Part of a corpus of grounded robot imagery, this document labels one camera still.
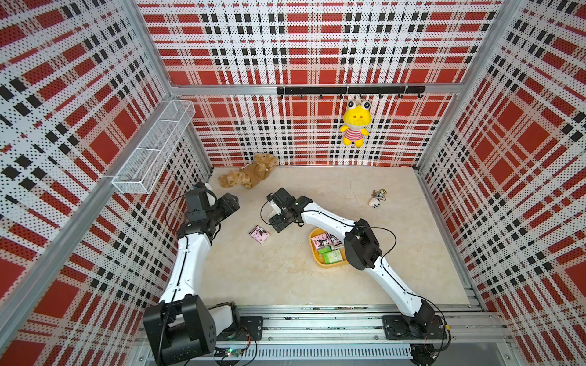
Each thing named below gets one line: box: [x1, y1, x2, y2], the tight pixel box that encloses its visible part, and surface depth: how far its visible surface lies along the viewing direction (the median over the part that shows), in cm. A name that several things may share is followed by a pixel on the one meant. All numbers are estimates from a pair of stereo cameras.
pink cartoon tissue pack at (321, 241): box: [311, 231, 332, 251], surface depth 90 cm
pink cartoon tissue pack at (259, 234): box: [248, 224, 270, 245], surface depth 96 cm
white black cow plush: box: [368, 196, 382, 209], surface depth 107 cm
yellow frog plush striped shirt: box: [340, 99, 372, 148], surface depth 95 cm
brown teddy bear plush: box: [218, 152, 279, 190], surface depth 109 cm
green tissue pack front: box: [322, 249, 344, 265], surface depth 89 cm
